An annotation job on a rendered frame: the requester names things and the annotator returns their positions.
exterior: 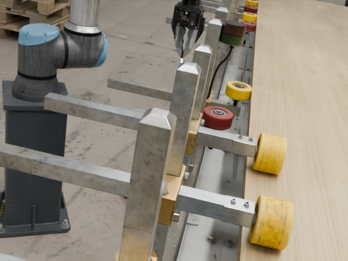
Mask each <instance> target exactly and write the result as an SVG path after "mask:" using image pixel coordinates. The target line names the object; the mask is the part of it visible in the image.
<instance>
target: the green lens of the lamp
mask: <svg viewBox="0 0 348 261"><path fill-rule="evenodd" d="M243 39H244V36H242V37H235V36H230V35H226V34H224V33H222V31H221V33H220V38H219V41H221V42H223V43H225V44H228V45H233V46H240V45H242V43H243Z"/></svg>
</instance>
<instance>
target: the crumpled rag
mask: <svg viewBox="0 0 348 261"><path fill-rule="evenodd" d="M80 96H81V97H80V98H79V99H82V100H87V101H90V102H95V103H99V104H102V103H103V104H105V103H107V104H109V103H110V98H109V97H108V96H107V97H105V96H104V95H102V94H97V93H96V92H95V93H92V91H90V90H87V91H86V92H85V93H84V94H80Z"/></svg>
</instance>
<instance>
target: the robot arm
mask: <svg viewBox="0 0 348 261"><path fill-rule="evenodd" d="M99 4H100V0H71V6H70V18H69V20H68V21H67V22H66V23H64V30H63V31H60V30H59V28H58V27H57V26H55V25H51V24H46V23H35V24H28V25H25V26H23V27H22V28H21V29H20V31H19V38H18V74H17V76H16V78H15V80H14V83H13V85H12V94H13V96H14V97H16V98H18V99H20V100H24V101H27V102H34V103H44V101H45V96H46V95H47V94H49V93H50V92H51V93H55V94H61V89H60V86H59V83H58V80H57V77H56V74H57V69H70V68H92V67H99V66H100V65H102V64H103V63H104V61H105V59H106V54H107V52H108V43H107V39H106V35H105V34H104V33H103V32H102V28H101V27H100V26H99V25H98V13H99ZM176 11H177V12H176ZM203 12H205V10H204V7H203V5H201V0H182V1H181V2H178V3H177V4H175V8H174V12H173V19H172V22H171V27H172V31H173V34H174V41H175V47H176V50H177V53H178V55H179V57H180V58H184V57H186V56H187V55H188V54H189V53H190V51H191V50H192V48H193V47H194V45H195V43H196V42H197V40H198V39H199V37H200V36H201V35H202V33H203V31H204V27H205V19H206V18H203ZM185 27H187V28H188V29H189V30H188V33H187V36H188V40H187V42H186V44H185V46H186V47H185V49H184V50H183V43H184V41H183V36H184V34H185V32H186V28H185Z"/></svg>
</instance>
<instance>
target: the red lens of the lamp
mask: <svg viewBox="0 0 348 261"><path fill-rule="evenodd" d="M246 27H247V26H246V25H245V27H238V26H232V25H229V24H226V23H225V22H224V21H223V24H222V29H221V31H222V32H224V33H226V34H230V35H235V36H244V35H245V30H246Z"/></svg>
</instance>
